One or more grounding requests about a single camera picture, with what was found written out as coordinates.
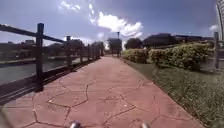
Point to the distant building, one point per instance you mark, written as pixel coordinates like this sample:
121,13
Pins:
115,45

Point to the dark tree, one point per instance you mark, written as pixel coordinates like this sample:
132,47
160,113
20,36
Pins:
133,43

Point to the red stone-pattern path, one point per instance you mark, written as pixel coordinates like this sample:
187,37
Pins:
103,96

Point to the low long building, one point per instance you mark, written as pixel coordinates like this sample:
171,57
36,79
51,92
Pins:
173,39

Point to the green hedge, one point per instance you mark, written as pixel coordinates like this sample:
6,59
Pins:
180,55

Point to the robot's own part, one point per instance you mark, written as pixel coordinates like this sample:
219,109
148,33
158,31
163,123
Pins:
145,125
75,125

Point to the dark wooden railing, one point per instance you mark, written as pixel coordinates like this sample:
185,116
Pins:
40,56

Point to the grass strip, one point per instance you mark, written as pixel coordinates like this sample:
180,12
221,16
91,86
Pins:
193,90

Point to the river water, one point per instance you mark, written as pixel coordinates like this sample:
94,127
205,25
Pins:
20,70

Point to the far river bank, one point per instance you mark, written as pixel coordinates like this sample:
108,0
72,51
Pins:
16,51

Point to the dark post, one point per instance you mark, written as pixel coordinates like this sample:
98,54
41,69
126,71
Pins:
216,50

